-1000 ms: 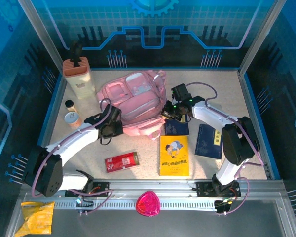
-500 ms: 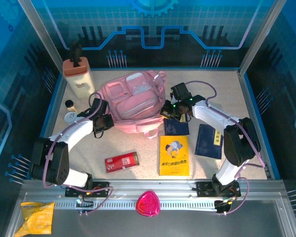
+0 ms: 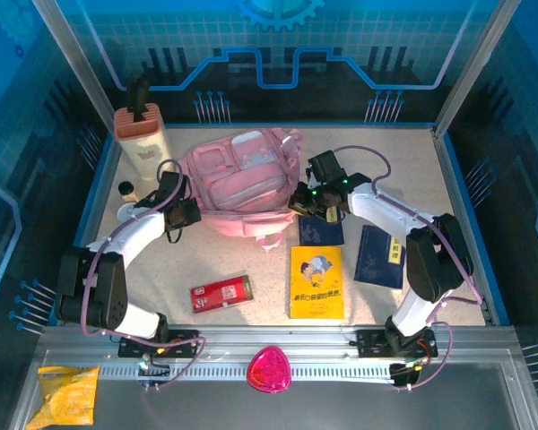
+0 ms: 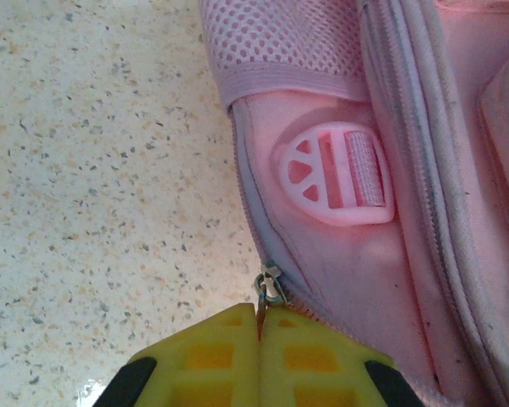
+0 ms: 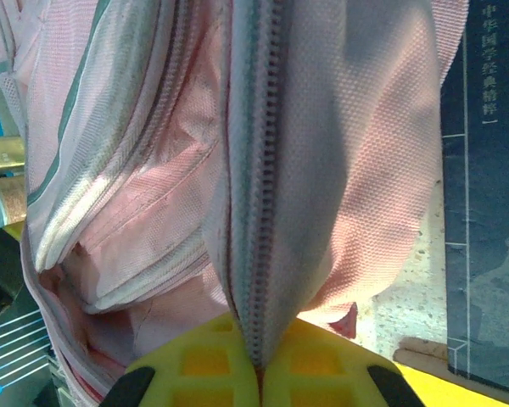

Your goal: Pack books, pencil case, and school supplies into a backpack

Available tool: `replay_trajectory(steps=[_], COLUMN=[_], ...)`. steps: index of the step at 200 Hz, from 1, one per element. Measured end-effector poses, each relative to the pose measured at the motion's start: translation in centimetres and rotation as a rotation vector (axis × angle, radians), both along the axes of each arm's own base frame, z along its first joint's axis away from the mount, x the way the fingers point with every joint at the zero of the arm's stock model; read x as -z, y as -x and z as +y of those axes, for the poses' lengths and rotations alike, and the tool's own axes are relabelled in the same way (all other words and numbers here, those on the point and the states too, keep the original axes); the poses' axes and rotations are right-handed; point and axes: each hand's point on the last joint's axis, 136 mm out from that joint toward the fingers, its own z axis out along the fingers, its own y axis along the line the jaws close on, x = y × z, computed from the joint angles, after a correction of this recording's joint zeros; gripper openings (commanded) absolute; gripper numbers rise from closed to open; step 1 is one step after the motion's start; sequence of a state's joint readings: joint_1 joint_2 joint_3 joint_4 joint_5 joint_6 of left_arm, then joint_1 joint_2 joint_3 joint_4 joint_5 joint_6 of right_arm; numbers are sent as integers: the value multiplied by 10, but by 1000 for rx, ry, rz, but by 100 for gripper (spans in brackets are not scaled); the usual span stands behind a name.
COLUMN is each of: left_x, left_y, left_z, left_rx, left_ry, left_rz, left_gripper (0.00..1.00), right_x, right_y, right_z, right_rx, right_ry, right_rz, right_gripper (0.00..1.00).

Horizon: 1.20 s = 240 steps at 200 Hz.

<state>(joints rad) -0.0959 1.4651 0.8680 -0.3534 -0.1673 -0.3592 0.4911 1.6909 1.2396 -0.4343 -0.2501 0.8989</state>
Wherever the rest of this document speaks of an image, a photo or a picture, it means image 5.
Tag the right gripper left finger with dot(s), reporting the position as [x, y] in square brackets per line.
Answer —
[203, 369]

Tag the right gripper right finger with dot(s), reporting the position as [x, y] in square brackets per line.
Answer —
[322, 373]

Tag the pink backpack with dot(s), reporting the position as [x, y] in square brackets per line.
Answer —
[322, 148]

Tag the dark blue book yellow label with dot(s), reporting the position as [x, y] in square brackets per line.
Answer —
[492, 169]

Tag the copper tin can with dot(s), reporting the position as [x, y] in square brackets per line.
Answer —
[6, 203]

